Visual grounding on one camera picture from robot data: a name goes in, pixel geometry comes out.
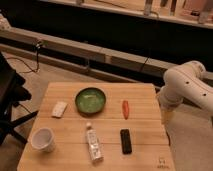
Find black cable on floor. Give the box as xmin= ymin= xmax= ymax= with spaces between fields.
xmin=4 ymin=40 xmax=44 ymax=75

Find black office chair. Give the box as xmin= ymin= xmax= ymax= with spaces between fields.
xmin=0 ymin=51 xmax=38 ymax=145

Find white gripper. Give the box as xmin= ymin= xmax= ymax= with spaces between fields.
xmin=157 ymin=86 xmax=182 ymax=125

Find white plastic bottle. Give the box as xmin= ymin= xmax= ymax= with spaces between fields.
xmin=86 ymin=122 xmax=103 ymax=163

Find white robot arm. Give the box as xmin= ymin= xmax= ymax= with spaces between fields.
xmin=157 ymin=61 xmax=213 ymax=125

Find green bowl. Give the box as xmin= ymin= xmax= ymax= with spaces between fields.
xmin=75 ymin=87 xmax=106 ymax=115

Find white sponge block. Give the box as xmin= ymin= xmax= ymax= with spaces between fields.
xmin=52 ymin=101 xmax=67 ymax=118

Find grey floor rail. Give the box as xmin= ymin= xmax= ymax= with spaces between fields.
xmin=0 ymin=27 xmax=213 ymax=90

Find white paper cup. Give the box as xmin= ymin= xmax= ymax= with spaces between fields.
xmin=30 ymin=128 xmax=55 ymax=152

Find black remote control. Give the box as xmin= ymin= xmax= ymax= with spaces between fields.
xmin=120 ymin=129 xmax=132 ymax=154

